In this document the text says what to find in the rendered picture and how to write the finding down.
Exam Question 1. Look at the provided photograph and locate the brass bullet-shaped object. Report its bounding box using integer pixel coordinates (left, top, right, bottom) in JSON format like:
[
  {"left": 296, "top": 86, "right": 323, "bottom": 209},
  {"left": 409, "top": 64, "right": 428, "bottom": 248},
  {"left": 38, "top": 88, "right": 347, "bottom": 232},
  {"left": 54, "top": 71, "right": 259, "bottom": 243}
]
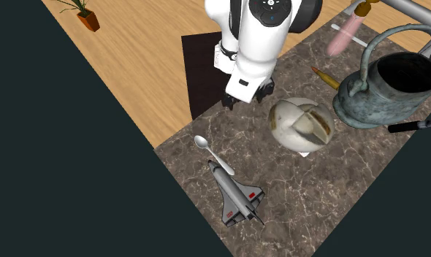
[{"left": 310, "top": 66, "right": 341, "bottom": 91}]

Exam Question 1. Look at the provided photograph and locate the dark robot stand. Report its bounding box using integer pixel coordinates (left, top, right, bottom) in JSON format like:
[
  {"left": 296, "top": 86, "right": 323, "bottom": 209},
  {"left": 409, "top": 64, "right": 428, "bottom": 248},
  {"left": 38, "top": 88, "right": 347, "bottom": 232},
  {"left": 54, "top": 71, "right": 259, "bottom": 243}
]
[{"left": 180, "top": 31, "right": 238, "bottom": 120}]

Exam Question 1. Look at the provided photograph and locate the grey metal tube frame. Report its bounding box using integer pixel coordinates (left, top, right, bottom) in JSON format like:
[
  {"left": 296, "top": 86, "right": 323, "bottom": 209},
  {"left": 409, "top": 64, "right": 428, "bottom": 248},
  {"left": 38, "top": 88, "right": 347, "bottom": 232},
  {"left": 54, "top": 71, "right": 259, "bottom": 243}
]
[{"left": 378, "top": 0, "right": 431, "bottom": 60}]

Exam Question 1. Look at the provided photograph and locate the silver spoon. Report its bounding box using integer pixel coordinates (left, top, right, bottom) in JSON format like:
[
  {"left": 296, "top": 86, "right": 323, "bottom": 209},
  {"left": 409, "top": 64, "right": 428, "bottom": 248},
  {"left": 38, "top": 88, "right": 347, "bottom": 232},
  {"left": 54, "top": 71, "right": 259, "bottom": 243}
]
[{"left": 194, "top": 135, "right": 236, "bottom": 177}]

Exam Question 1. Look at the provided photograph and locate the green-grey metal watering can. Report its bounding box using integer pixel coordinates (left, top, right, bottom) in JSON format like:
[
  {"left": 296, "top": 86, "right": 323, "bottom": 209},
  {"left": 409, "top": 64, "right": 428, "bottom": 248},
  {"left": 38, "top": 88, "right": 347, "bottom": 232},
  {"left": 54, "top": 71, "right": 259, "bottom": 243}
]
[{"left": 332, "top": 23, "right": 431, "bottom": 130}]

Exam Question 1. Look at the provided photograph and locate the grey toy space shuttle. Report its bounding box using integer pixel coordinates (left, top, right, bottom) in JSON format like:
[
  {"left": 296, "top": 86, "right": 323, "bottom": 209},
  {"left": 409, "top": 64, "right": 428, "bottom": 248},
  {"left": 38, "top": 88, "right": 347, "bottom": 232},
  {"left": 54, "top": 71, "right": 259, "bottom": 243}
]
[{"left": 207, "top": 159, "right": 266, "bottom": 228}]

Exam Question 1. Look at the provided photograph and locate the pink bottle with gold cap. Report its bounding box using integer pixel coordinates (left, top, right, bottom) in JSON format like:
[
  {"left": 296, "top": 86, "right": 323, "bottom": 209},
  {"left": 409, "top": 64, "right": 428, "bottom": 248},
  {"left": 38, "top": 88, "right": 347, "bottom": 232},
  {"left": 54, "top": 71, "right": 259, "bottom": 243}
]
[{"left": 325, "top": 0, "right": 381, "bottom": 58}]

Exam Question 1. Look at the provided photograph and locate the white flat stick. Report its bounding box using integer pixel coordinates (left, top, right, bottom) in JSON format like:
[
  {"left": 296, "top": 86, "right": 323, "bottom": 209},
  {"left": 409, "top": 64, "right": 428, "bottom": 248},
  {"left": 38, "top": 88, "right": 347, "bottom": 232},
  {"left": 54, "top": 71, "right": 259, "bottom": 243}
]
[{"left": 330, "top": 23, "right": 369, "bottom": 48}]

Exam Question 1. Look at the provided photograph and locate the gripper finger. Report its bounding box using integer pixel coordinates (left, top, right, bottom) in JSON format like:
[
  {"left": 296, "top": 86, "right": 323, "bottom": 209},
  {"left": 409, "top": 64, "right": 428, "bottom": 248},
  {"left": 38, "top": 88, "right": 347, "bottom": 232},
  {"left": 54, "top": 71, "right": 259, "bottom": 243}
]
[
  {"left": 254, "top": 77, "right": 276, "bottom": 104},
  {"left": 221, "top": 93, "right": 241, "bottom": 111}
]

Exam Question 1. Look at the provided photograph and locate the plant in orange pot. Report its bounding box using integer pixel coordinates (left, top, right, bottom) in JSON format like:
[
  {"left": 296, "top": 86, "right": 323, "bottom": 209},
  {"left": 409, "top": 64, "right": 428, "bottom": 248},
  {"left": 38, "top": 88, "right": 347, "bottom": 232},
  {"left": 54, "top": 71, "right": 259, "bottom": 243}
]
[{"left": 51, "top": 0, "right": 101, "bottom": 33}]

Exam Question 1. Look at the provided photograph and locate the black-handled tool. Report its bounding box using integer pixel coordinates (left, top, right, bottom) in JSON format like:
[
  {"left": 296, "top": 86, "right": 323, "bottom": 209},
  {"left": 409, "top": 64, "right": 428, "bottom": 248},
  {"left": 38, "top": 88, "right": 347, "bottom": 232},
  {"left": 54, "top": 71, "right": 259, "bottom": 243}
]
[{"left": 386, "top": 119, "right": 431, "bottom": 134}]

